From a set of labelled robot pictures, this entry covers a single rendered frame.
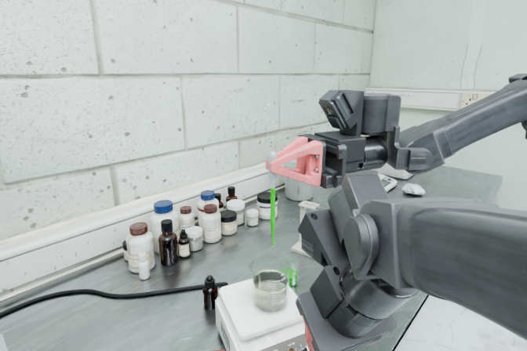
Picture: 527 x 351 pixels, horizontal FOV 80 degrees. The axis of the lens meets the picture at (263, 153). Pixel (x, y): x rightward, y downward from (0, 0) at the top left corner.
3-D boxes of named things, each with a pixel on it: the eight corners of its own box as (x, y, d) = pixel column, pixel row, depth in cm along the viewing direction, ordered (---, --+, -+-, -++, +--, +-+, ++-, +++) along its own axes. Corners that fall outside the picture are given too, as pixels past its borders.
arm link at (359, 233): (309, 211, 39) (327, 138, 31) (376, 208, 40) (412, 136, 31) (332, 310, 30) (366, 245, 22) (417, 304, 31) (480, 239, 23)
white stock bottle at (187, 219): (178, 233, 93) (176, 205, 91) (194, 229, 94) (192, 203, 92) (179, 240, 88) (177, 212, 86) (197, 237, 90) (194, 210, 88)
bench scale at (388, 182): (380, 198, 119) (381, 186, 118) (321, 182, 135) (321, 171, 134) (398, 185, 132) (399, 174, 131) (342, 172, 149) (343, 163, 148)
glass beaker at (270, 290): (278, 287, 56) (278, 245, 54) (296, 311, 51) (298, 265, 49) (241, 299, 53) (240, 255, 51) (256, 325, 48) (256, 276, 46)
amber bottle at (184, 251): (180, 252, 82) (179, 226, 81) (191, 252, 82) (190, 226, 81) (177, 258, 80) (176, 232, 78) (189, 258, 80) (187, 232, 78)
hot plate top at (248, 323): (311, 317, 50) (311, 313, 50) (240, 343, 45) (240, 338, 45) (277, 274, 61) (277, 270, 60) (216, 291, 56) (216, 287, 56)
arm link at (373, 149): (361, 134, 48) (395, 131, 51) (338, 128, 53) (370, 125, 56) (358, 177, 50) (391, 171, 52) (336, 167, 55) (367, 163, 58)
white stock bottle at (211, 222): (198, 237, 90) (196, 205, 87) (215, 232, 93) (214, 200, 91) (208, 245, 86) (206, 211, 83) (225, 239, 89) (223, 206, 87)
